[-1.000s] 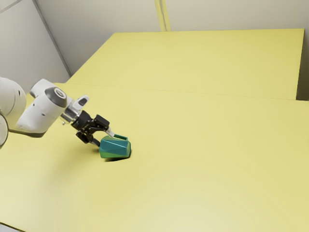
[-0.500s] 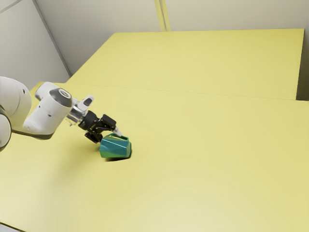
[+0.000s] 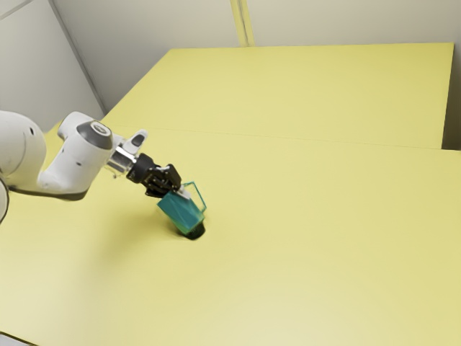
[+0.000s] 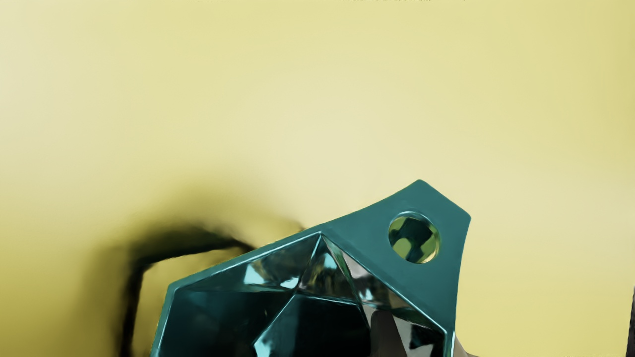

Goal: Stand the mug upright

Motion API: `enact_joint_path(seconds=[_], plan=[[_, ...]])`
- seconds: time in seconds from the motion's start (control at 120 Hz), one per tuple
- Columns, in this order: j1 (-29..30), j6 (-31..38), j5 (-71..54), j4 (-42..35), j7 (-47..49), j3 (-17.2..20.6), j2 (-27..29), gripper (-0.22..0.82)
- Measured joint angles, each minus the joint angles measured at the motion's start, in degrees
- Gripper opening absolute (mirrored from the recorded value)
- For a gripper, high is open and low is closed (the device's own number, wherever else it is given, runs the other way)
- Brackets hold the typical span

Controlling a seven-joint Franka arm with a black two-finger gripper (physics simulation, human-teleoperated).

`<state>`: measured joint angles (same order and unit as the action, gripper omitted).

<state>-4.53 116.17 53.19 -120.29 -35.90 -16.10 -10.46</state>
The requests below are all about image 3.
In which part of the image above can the teal faceted mug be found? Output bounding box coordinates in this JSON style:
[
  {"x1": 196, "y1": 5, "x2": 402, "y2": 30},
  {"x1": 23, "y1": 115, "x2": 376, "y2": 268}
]
[{"x1": 156, "y1": 181, "x2": 209, "y2": 241}]

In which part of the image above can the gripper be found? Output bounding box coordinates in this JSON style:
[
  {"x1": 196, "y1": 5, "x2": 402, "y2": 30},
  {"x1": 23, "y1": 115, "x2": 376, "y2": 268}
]
[{"x1": 126, "y1": 153, "x2": 191, "y2": 201}]

